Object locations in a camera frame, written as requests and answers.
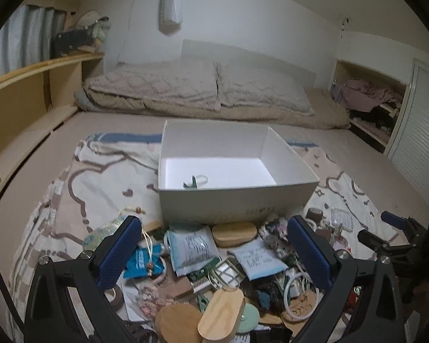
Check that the blue floral embroidered pouch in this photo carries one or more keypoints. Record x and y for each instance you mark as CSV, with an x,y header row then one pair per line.
x,y
100,237

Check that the white blue medicine sachet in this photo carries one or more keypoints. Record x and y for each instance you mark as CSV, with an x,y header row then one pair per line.
x,y
193,250

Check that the white cardboard shoe box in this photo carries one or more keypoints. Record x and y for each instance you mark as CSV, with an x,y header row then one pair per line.
x,y
236,203

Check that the wooden shelf unit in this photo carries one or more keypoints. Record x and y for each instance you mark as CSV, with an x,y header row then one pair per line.
x,y
28,100

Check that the grey curtain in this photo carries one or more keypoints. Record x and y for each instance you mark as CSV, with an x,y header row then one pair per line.
x,y
25,35

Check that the bear print blanket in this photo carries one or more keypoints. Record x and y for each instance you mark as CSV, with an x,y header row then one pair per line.
x,y
103,178

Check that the pale green round lid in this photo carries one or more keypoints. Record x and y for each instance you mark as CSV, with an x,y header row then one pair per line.
x,y
251,318

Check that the green plastic clip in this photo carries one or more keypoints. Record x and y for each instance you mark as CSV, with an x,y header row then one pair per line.
x,y
193,183

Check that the clear bag of pink beads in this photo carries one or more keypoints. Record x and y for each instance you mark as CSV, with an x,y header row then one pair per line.
x,y
150,303

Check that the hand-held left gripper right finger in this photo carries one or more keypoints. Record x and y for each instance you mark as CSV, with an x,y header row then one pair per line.
x,y
309,257

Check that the blue foil packet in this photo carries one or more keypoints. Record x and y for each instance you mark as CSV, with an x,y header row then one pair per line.
x,y
143,262

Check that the white printed paper sachet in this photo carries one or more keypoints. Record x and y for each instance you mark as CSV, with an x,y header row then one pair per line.
x,y
257,259

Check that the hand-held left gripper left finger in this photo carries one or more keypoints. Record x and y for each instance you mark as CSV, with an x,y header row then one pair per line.
x,y
118,253

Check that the beige duvet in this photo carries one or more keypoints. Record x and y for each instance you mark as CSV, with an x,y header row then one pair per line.
x,y
329,114

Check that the oval wooden lid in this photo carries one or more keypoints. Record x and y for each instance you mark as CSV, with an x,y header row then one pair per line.
x,y
220,314

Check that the white sun hat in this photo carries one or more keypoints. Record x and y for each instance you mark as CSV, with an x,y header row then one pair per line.
x,y
91,18

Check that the white hanging bag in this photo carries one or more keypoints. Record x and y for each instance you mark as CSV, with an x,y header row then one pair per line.
x,y
169,5

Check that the white louvred door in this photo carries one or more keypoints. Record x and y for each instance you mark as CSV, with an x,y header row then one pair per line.
x,y
414,125

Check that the oval wooden box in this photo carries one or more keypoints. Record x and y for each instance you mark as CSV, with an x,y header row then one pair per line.
x,y
234,234

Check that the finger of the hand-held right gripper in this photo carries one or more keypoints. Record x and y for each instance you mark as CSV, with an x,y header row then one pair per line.
x,y
395,220
373,243

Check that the black bag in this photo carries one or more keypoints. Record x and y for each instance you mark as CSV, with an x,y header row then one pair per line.
x,y
73,41

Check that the pile of clothes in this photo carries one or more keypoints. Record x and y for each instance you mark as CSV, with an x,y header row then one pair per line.
x,y
370,96

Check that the small brown tape roll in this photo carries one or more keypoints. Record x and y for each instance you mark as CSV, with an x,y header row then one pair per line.
x,y
314,214

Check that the clear plastic case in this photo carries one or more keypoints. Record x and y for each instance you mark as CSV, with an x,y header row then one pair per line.
x,y
341,219

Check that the grey quilted pillow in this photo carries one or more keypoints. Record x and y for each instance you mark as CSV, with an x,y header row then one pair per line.
x,y
261,85

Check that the white headboard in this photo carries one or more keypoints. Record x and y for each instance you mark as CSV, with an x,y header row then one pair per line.
x,y
250,51

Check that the round wooden lid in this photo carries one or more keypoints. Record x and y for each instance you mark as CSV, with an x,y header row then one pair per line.
x,y
177,325

